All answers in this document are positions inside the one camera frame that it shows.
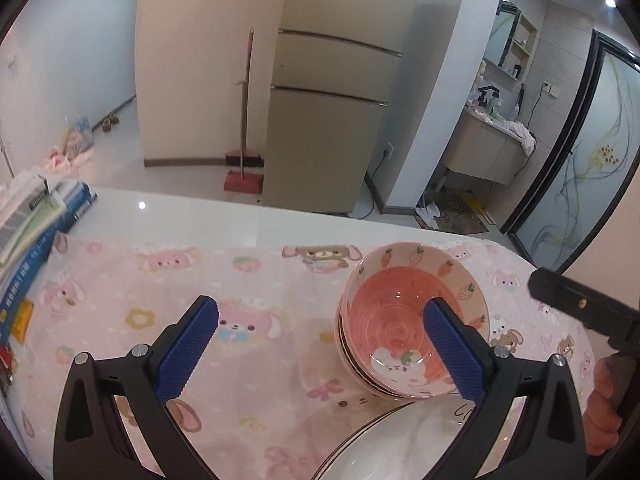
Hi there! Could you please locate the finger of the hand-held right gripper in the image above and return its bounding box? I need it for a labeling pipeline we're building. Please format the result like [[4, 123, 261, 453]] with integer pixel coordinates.
[[528, 267, 640, 351]]

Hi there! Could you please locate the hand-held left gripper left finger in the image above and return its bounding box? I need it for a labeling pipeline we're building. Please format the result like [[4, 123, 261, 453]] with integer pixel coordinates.
[[52, 295, 219, 480]]

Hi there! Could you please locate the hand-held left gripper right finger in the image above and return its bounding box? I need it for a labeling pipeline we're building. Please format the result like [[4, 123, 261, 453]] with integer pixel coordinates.
[[424, 298, 588, 480]]

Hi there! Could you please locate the pink strawberry print bowl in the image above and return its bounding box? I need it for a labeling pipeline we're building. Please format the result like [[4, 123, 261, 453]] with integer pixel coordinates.
[[335, 242, 492, 401], [334, 305, 451, 401]]

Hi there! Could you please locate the white plate with lettering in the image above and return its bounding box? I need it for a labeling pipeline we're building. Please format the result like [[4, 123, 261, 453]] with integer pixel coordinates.
[[320, 395, 518, 480]]

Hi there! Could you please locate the person's right hand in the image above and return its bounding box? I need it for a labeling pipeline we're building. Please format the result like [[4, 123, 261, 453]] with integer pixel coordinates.
[[585, 354, 624, 456]]

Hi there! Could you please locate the pink cartoon printed tablecloth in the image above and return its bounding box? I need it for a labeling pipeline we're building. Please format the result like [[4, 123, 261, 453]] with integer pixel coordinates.
[[0, 237, 601, 480]]

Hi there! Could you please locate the brown doormat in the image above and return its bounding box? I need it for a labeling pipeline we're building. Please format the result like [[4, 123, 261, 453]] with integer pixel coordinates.
[[417, 191, 489, 235]]

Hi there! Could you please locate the black framed glass door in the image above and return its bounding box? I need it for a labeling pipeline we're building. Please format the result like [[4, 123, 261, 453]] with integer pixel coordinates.
[[502, 30, 640, 274]]

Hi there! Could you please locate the white towel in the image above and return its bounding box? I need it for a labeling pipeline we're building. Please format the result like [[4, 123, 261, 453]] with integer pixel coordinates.
[[502, 120, 538, 154]]

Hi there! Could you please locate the beige vanity cabinet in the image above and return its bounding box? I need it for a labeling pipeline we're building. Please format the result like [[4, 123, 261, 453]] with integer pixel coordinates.
[[445, 110, 531, 184]]

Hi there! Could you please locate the stack of books and boxes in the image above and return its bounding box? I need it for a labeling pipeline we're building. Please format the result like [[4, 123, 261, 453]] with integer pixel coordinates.
[[0, 180, 98, 347]]

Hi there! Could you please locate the white green booklet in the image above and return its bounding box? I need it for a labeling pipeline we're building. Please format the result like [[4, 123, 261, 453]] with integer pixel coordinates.
[[0, 187, 68, 268]]

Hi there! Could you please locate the black faucet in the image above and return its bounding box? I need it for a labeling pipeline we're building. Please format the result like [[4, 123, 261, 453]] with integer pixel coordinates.
[[477, 86, 501, 113]]

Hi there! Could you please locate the striped tissue box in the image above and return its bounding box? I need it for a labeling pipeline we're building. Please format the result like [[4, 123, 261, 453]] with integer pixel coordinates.
[[0, 172, 49, 231]]

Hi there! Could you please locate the pink plastic bag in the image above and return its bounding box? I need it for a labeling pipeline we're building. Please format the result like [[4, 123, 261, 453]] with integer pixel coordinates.
[[44, 147, 76, 172]]

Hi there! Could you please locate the beige refrigerator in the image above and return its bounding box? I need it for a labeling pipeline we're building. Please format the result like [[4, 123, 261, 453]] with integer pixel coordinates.
[[262, 0, 451, 216]]

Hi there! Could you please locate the white blue plastic bag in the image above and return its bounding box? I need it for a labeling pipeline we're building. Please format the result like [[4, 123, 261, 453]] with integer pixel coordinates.
[[60, 116, 96, 156]]

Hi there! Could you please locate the red broom and dustpan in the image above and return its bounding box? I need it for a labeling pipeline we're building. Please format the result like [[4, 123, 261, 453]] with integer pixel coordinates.
[[225, 27, 265, 181]]

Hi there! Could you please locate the metal mop stick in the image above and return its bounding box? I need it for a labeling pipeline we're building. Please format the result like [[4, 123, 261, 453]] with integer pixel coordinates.
[[0, 137, 15, 178]]

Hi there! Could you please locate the bathroom mirror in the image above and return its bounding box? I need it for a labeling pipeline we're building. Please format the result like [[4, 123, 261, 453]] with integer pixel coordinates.
[[482, 2, 521, 68]]

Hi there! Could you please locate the black power cable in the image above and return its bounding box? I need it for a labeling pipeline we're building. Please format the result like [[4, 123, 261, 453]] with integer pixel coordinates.
[[364, 152, 389, 221]]

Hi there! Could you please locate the wall niche shelf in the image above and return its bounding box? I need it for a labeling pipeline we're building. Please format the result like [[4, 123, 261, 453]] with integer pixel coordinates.
[[510, 12, 539, 79]]

